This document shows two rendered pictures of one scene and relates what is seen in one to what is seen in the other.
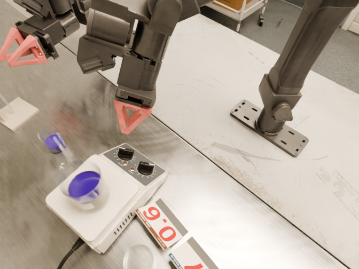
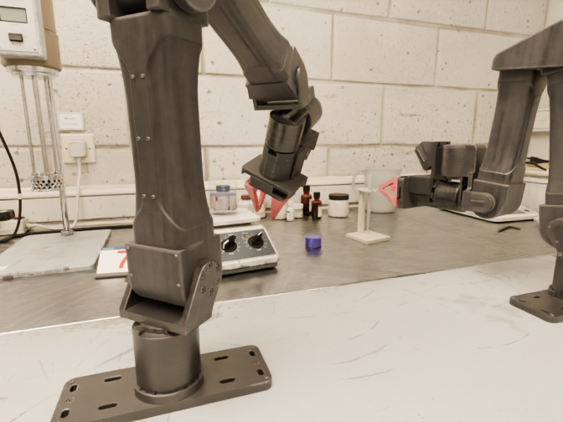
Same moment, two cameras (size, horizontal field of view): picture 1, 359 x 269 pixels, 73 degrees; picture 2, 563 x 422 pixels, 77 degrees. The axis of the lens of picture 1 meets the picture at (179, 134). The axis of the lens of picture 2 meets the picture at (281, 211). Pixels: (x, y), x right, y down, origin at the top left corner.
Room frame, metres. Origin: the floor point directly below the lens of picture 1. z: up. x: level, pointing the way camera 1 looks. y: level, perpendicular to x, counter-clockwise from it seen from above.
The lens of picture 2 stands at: (0.65, -0.44, 1.15)
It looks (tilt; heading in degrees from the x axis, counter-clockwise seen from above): 11 degrees down; 121
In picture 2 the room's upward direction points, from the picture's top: straight up
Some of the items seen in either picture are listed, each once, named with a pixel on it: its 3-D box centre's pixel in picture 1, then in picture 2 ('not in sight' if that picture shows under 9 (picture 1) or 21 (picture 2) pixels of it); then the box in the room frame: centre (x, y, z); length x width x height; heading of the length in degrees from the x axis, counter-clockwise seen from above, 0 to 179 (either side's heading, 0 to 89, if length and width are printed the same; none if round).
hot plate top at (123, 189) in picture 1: (93, 194); (226, 216); (0.15, 0.15, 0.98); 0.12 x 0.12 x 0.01; 57
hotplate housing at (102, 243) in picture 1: (109, 191); (230, 238); (0.17, 0.13, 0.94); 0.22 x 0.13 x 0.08; 147
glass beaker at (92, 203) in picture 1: (85, 187); (224, 197); (0.15, 0.15, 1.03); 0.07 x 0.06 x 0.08; 55
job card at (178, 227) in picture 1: (162, 221); not in sight; (0.13, 0.02, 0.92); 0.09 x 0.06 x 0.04; 44
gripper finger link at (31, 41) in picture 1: (22, 51); (399, 189); (0.46, 0.38, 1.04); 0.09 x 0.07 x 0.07; 151
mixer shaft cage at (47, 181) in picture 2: not in sight; (41, 131); (-0.19, -0.05, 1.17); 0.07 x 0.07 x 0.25
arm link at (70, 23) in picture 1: (63, 21); (453, 192); (0.58, 0.32, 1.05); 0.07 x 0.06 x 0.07; 151
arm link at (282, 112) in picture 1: (279, 101); (167, 288); (0.38, -0.22, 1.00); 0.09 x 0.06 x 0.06; 6
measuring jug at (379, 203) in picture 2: not in sight; (377, 189); (0.29, 0.80, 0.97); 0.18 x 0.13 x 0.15; 38
